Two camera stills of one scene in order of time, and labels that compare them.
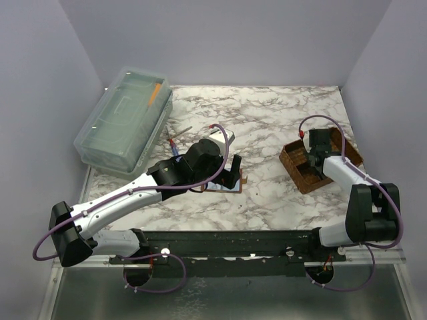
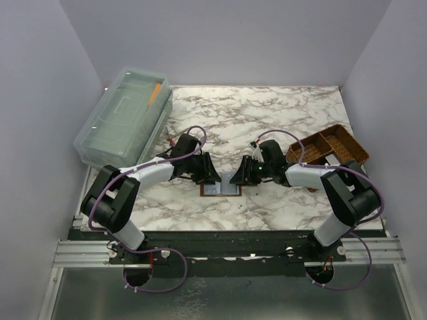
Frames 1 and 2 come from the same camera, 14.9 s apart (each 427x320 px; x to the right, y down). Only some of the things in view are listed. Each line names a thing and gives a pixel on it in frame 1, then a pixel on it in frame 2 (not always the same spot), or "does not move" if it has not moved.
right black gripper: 311,151 to 243,175
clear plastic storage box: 125,127 does not move
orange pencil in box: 155,94 does not move
